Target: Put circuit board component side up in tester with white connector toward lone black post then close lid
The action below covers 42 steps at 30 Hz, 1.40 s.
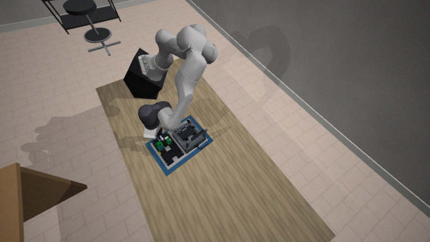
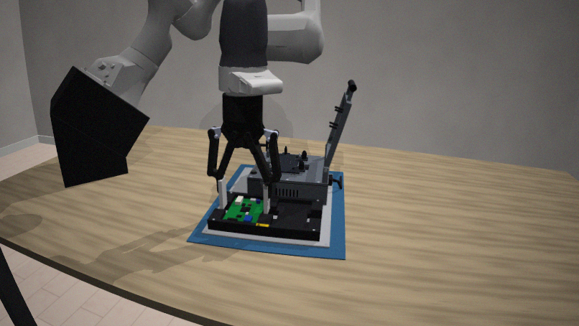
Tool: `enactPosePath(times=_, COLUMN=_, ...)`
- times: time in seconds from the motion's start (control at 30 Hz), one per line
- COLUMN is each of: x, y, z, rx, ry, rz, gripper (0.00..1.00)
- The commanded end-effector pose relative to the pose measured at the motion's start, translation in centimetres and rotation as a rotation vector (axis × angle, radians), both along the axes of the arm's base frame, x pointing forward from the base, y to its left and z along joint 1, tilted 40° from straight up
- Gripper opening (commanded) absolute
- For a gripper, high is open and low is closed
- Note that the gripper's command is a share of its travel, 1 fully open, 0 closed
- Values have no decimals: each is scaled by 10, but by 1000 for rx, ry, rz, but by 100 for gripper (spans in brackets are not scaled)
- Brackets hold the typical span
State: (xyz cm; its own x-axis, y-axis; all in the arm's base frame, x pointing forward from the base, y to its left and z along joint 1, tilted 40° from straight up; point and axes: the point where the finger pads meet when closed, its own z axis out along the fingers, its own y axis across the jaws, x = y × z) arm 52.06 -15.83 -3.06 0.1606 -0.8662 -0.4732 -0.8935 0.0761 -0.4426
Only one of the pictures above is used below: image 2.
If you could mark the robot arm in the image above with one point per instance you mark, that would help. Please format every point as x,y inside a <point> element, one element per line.
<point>245,30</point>

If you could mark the green circuit board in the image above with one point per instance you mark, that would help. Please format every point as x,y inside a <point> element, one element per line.
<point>246,210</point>

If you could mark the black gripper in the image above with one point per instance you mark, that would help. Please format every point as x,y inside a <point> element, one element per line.
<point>239,114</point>

